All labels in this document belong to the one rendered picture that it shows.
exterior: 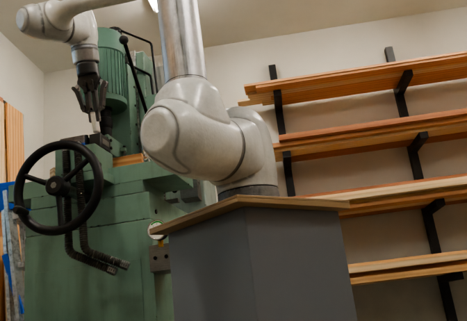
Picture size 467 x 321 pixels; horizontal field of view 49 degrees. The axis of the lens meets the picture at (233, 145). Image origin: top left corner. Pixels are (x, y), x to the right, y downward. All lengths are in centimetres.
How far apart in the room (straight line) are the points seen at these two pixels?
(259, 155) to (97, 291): 74
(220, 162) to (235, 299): 29
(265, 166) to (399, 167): 310
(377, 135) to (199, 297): 286
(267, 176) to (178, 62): 34
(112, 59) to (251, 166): 99
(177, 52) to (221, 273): 50
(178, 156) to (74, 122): 371
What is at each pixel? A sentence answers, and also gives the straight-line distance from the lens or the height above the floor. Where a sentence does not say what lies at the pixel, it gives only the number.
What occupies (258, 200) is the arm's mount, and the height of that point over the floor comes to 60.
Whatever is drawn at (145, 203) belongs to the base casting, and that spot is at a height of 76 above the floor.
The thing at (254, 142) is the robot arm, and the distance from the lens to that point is 122.
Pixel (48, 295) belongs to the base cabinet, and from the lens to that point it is 178.
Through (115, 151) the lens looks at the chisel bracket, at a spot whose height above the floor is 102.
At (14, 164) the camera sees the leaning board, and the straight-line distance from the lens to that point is 399.
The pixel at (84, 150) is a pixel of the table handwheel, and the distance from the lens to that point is 158.
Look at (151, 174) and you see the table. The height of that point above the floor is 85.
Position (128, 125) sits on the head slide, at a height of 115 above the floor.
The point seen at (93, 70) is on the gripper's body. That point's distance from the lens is 181.
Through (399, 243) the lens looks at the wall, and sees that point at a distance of 416.
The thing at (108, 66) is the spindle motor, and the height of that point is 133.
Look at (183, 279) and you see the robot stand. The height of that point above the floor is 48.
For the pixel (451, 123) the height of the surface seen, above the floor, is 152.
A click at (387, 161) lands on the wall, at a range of 427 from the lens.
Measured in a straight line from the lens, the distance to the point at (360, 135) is 381.
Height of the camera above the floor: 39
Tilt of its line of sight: 18 degrees up
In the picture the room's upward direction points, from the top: 7 degrees counter-clockwise
